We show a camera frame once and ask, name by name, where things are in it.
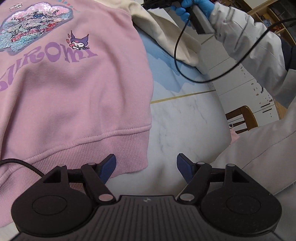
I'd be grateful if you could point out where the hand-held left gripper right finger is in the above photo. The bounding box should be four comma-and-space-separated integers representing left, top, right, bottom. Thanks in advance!
176, 153, 251, 205

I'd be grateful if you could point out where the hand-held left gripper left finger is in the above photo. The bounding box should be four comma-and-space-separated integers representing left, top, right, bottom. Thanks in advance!
42, 154, 117, 205

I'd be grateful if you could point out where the pink sweatshirt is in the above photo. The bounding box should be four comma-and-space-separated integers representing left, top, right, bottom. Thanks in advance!
0, 0, 202, 187

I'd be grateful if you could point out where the person's left forearm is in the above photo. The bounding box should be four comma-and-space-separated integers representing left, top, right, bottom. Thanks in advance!
209, 115, 296, 197

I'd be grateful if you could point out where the person's right forearm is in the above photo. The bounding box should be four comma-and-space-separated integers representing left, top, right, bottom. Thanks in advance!
209, 2, 296, 110

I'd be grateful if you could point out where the person's right hand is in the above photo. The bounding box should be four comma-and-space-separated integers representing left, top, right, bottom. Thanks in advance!
171, 0, 216, 27

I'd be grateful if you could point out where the light pink cloth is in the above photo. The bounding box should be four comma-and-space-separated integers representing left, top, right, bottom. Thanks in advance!
228, 124, 240, 144

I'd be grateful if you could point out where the wooden shelf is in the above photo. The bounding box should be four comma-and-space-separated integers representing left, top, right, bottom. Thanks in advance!
238, 0, 296, 35

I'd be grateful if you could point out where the wooden chair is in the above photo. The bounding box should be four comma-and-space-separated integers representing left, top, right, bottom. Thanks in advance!
225, 105, 259, 134

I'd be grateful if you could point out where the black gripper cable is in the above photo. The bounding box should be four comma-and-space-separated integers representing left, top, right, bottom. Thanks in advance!
0, 159, 45, 178
174, 18, 296, 83

